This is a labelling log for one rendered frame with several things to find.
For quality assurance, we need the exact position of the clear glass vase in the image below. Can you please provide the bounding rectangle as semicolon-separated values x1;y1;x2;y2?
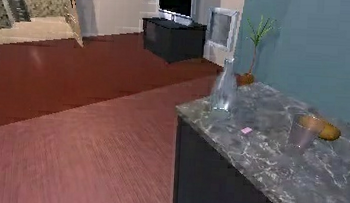
209;56;240;113

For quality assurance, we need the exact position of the black television stand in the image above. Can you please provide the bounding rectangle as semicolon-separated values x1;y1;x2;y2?
140;16;208;66

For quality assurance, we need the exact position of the white framed window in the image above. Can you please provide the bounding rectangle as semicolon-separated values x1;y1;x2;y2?
202;6;241;69

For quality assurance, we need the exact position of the green plant in brown pot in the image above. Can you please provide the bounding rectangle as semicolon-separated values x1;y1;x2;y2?
238;14;278;89

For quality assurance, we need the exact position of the black television set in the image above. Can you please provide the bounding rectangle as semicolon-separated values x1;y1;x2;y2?
157;0;194;24

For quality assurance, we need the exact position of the black counter with marble top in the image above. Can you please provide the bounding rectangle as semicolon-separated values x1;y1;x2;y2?
170;77;350;203

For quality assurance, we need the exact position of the clear drinking glass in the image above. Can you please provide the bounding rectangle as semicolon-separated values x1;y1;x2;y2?
287;112;325;151

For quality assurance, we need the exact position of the tan room door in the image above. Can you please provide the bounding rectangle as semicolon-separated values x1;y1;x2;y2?
60;0;87;48

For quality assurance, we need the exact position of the brown potato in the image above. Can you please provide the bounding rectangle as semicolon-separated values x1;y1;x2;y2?
298;114;342;142

